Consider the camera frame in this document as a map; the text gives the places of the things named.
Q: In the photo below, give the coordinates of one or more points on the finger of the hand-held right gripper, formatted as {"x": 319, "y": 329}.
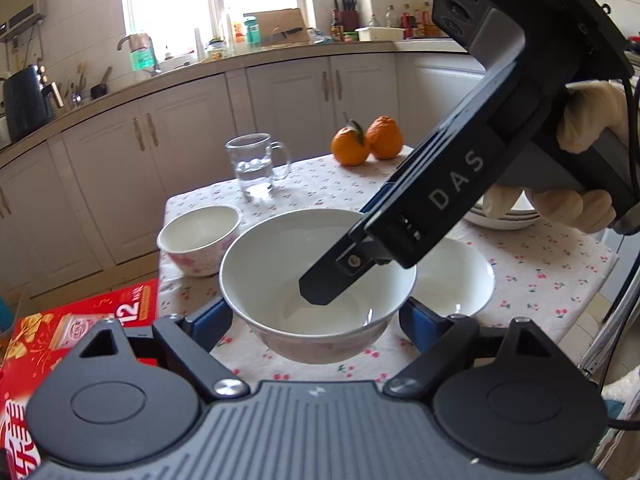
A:
{"x": 330, "y": 275}

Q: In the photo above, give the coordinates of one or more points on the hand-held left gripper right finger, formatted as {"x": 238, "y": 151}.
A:
{"x": 420, "y": 322}

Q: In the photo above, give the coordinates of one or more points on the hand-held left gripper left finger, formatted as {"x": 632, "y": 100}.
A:
{"x": 210, "y": 322}

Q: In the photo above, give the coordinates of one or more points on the white pink floral bowl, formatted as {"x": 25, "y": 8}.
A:
{"x": 197, "y": 235}
{"x": 450, "y": 280}
{"x": 260, "y": 280}

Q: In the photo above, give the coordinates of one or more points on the person's right hand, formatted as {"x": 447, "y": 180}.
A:
{"x": 592, "y": 110}

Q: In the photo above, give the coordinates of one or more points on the row of condiment bottles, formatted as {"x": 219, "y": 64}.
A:
{"x": 415, "y": 22}

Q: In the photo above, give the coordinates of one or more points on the cherry print tablecloth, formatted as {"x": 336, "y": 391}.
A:
{"x": 540, "y": 280}

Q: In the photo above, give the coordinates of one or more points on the orange with green leaf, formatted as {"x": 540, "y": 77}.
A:
{"x": 350, "y": 147}

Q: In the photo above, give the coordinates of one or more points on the glass mug with water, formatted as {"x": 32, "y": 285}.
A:
{"x": 252, "y": 170}

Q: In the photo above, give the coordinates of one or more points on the orange without leaf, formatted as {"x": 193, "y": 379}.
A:
{"x": 385, "y": 137}

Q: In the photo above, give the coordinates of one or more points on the white rectangular container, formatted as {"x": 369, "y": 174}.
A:
{"x": 380, "y": 34}

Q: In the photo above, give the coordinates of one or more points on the red printed carton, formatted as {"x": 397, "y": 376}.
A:
{"x": 50, "y": 325}

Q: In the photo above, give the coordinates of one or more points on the black knife block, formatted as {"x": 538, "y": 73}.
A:
{"x": 350, "y": 17}

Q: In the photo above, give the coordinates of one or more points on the white kitchen cabinets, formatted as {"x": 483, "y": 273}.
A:
{"x": 190, "y": 135}

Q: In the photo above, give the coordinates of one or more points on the dark sauce bottle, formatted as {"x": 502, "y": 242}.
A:
{"x": 337, "y": 30}

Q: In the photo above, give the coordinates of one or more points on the silver metal appliance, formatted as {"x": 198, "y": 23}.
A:
{"x": 617, "y": 310}

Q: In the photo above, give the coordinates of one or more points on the brown cardboard board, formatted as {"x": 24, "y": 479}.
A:
{"x": 280, "y": 20}

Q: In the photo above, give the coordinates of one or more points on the teal bottle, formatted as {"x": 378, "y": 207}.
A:
{"x": 252, "y": 32}

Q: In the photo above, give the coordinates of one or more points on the small black pan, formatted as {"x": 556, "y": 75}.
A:
{"x": 99, "y": 91}

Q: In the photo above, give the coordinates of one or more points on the kitchen utensil holder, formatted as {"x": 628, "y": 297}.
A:
{"x": 76, "y": 95}

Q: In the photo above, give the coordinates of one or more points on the green dish soap bottle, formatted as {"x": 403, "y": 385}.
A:
{"x": 141, "y": 57}

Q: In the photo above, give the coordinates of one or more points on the metal sink faucet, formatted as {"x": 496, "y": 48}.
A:
{"x": 122, "y": 40}

